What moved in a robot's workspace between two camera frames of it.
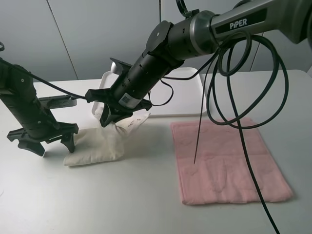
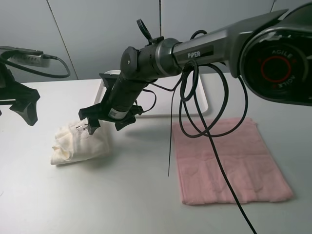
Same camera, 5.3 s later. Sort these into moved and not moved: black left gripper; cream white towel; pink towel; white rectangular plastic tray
Moved: black left gripper; cream white towel
Not moved: pink towel; white rectangular plastic tray
